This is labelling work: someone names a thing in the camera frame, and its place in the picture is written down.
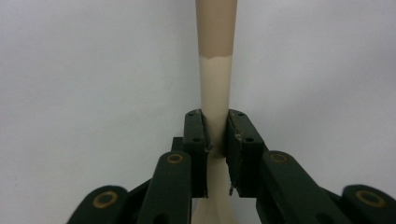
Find beige plastic tube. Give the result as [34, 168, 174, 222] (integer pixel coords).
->
[191, 0, 239, 224]

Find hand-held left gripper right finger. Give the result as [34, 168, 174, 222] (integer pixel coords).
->
[225, 108, 269, 198]

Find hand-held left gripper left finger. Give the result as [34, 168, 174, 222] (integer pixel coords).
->
[172, 108, 209, 199]

